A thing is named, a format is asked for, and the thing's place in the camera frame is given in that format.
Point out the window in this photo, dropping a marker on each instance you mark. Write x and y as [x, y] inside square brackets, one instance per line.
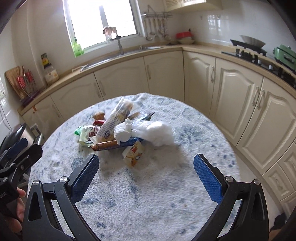
[93, 24]

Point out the green electric pot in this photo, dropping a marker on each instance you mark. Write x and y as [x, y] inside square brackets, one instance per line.
[284, 55]

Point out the white crumpled tissue bag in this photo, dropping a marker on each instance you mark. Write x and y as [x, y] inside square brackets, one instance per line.
[123, 131]

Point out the steel wok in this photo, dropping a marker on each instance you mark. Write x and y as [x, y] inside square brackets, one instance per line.
[248, 42]

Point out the wall power socket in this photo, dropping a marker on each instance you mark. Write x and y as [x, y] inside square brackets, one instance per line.
[2, 97]

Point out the red lidded bowl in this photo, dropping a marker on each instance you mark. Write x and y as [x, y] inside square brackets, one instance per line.
[186, 38]

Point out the wooden cutting board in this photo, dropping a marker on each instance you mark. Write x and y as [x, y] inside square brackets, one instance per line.
[12, 76]

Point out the hanging utensil rail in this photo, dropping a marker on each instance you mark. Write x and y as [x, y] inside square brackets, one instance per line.
[155, 25]

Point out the clear white popcorn bag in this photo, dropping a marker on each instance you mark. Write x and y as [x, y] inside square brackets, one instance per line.
[117, 116]

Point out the red utensil rack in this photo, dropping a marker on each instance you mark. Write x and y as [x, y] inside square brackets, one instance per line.
[28, 86]

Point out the white blue tablecloth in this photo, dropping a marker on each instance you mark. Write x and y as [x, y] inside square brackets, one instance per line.
[161, 197]

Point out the large jar yellow lid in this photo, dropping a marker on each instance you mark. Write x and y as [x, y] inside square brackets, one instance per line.
[50, 73]

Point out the brown snack bar wrapper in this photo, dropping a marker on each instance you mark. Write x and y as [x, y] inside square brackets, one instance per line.
[104, 145]

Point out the gas stove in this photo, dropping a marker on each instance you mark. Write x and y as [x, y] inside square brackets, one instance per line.
[267, 65]

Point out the cream lower cabinets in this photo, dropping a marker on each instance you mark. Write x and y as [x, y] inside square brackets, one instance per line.
[254, 109]

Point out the cream upper cabinets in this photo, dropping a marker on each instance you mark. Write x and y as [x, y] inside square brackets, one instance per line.
[180, 7]

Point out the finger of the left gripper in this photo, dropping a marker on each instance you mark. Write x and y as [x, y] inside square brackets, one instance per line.
[13, 151]

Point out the chrome faucet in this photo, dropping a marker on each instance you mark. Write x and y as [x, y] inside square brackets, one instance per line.
[120, 47]

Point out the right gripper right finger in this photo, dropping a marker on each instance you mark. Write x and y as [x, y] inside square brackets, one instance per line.
[241, 211]

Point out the cream cabinets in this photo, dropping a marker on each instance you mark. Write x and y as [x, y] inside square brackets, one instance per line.
[254, 109]
[180, 7]

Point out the green white snack bag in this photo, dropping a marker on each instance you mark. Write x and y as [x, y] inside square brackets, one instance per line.
[85, 134]

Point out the white crumpled tissue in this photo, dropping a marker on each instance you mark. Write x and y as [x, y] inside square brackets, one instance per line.
[158, 133]

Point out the black bag on floor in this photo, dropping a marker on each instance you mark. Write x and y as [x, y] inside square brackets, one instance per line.
[279, 222]

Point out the green dish soap bottle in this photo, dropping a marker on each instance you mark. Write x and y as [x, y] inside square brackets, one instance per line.
[77, 49]

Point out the yellow white small packet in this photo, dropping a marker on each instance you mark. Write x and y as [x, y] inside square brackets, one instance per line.
[131, 154]

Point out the large ginger piece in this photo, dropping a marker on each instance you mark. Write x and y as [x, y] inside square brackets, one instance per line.
[99, 116]

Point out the red candy wrapper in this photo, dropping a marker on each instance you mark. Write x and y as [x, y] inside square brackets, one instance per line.
[98, 122]

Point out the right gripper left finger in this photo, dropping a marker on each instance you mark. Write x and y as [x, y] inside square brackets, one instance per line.
[40, 221]

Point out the person left hand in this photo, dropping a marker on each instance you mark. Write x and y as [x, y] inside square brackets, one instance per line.
[15, 225]

